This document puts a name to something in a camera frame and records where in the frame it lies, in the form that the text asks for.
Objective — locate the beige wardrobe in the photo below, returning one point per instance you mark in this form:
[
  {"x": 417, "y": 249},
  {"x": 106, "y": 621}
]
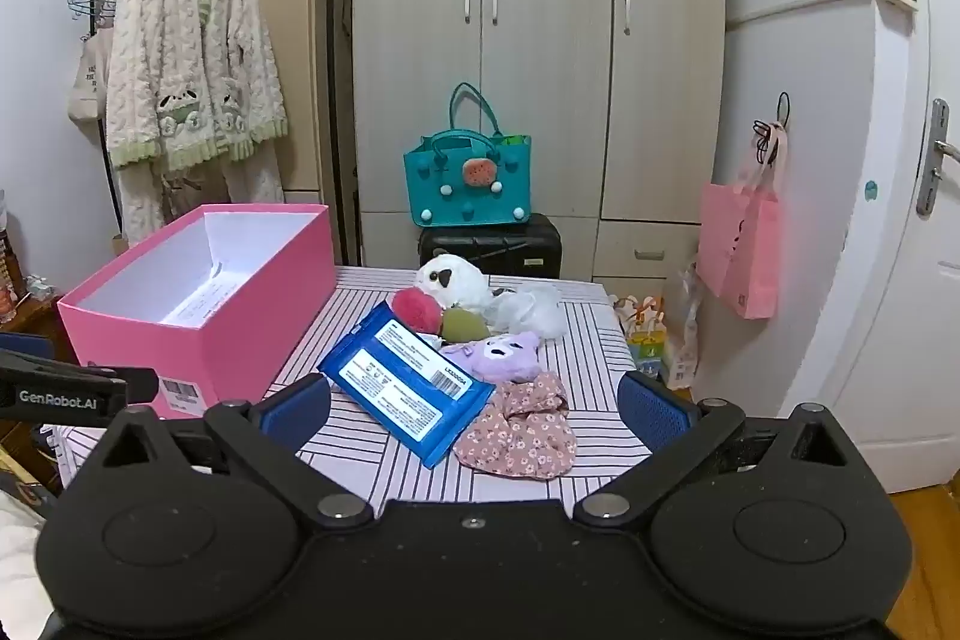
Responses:
[{"x": 540, "y": 48}]

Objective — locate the wooden nightstand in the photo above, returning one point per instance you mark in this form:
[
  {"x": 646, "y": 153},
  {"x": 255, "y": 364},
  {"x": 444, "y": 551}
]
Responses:
[{"x": 34, "y": 340}]

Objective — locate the teal tote bag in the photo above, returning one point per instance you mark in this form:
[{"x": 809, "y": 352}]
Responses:
[{"x": 465, "y": 190}]

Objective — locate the black clothes rack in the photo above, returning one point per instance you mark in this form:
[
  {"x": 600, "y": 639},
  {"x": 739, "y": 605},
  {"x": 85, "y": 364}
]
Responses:
[{"x": 334, "y": 48}]

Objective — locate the pink paper bag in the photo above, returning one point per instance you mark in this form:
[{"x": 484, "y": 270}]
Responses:
[{"x": 739, "y": 250}]

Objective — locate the striped pink tablecloth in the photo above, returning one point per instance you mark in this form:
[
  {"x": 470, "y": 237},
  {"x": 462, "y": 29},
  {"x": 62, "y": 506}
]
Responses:
[{"x": 592, "y": 325}]

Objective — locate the pink cardboard box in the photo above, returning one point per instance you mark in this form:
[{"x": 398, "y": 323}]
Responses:
[{"x": 247, "y": 317}]

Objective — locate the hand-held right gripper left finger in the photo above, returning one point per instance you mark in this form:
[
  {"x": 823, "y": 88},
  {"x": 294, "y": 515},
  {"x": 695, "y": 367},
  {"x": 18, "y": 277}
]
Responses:
[{"x": 300, "y": 411}]

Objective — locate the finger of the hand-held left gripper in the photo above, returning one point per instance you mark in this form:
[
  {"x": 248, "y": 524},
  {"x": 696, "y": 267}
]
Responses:
[{"x": 60, "y": 368}]

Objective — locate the blue wet wipes packet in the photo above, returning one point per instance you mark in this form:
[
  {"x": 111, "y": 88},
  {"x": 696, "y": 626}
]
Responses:
[{"x": 409, "y": 385}]

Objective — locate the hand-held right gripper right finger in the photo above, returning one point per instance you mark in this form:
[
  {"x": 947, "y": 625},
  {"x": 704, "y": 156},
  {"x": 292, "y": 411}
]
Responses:
[{"x": 652, "y": 411}]

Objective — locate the white door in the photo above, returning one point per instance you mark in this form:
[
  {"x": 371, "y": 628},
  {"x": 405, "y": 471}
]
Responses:
[{"x": 900, "y": 235}]

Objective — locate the pink floral scrunchie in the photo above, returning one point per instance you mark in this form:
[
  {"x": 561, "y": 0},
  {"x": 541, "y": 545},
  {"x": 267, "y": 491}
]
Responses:
[{"x": 517, "y": 434}]

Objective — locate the purple plush toy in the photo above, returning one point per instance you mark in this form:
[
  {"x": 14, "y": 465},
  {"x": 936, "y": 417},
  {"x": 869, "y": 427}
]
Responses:
[{"x": 495, "y": 355}]

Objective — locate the white plush toy brown patches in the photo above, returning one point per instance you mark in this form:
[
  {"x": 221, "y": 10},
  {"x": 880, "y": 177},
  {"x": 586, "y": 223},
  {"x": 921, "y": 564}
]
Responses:
[{"x": 457, "y": 280}]

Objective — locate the black suitcase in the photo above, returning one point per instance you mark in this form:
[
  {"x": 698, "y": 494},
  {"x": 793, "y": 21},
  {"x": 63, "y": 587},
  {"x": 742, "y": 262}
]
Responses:
[{"x": 495, "y": 246}]

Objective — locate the printed paper sheet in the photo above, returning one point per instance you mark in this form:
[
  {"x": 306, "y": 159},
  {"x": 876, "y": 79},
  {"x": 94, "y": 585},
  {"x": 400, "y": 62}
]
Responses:
[{"x": 202, "y": 295}]

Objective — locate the green teardrop sponge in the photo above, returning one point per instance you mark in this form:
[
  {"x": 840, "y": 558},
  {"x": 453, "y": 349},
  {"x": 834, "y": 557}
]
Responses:
[{"x": 465, "y": 325}]

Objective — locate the white plastic bag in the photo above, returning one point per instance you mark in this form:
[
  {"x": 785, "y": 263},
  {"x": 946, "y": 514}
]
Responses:
[{"x": 686, "y": 332}]

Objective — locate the cream fluffy robe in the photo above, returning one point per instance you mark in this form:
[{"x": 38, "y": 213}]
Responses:
[{"x": 195, "y": 85}]

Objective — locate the cream canvas tote bag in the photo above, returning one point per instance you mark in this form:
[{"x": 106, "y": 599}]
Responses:
[{"x": 90, "y": 78}]

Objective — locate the red fluffy plush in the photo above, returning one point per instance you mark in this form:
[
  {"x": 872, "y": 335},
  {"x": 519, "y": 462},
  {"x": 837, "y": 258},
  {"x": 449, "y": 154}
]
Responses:
[{"x": 418, "y": 308}]

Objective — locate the colourful carton box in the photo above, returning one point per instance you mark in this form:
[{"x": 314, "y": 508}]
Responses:
[{"x": 645, "y": 344}]

